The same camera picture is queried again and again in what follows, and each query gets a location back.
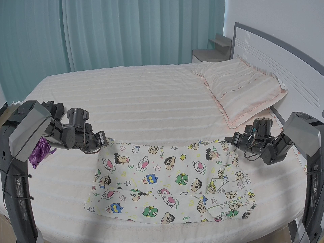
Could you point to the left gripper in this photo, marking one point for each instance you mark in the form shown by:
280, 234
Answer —
97, 142

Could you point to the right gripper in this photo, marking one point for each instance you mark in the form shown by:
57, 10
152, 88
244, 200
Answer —
240, 142

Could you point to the white printed pyjama top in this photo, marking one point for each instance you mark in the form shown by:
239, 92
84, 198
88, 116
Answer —
164, 183

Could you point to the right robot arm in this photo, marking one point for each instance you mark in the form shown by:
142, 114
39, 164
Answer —
301, 133

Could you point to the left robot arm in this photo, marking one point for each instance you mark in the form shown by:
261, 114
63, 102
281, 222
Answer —
27, 133

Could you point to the bed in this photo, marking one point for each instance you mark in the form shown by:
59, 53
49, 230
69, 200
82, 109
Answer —
141, 97

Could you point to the pink striped pillow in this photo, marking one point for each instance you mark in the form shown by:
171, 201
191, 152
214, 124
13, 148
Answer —
240, 92

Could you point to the black garment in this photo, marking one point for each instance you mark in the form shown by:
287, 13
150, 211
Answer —
54, 109

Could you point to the purple satin garment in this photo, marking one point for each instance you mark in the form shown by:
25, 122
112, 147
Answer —
40, 153

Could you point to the grey bedside table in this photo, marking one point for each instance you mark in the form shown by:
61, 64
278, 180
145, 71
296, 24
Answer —
210, 53

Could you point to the blue-green curtain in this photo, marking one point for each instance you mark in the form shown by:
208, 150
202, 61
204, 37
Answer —
30, 39
139, 21

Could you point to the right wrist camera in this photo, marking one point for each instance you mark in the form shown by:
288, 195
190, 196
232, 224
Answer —
248, 129

